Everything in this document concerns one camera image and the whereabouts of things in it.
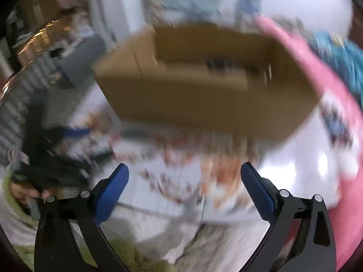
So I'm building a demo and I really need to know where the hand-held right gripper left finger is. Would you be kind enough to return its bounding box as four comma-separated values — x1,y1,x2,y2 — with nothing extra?
34,163,131,272

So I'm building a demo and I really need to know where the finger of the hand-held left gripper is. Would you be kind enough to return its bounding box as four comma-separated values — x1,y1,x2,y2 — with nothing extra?
42,126,93,148

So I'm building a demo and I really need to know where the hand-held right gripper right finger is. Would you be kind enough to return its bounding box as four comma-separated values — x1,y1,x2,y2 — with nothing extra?
240,161,336,272

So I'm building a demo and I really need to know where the brown cardboard box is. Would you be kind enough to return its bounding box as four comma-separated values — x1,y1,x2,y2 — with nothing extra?
92,24,322,145

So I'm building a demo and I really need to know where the person's left hand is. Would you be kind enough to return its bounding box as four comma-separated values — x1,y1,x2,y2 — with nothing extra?
12,182,49,205

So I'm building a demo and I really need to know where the green fuzzy cloth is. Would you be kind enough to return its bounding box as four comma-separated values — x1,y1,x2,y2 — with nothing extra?
3,176,162,272

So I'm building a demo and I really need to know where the grey bin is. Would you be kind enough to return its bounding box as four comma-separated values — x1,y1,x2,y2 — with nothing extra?
61,33,108,89

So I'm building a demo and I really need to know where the metal bed railing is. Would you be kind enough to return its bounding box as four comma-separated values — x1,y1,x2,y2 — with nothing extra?
0,14,74,162

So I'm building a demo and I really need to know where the pale cloth pile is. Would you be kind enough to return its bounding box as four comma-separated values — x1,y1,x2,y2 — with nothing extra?
65,9,95,36

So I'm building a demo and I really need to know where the pink floral blanket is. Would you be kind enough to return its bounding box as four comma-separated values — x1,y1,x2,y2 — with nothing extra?
255,17,363,270

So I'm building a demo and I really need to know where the teal printed blanket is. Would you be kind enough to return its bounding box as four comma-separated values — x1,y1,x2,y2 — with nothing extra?
309,32,363,102

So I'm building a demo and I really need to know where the blue patterned cup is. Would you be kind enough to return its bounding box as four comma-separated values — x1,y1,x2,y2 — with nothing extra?
238,0,262,24

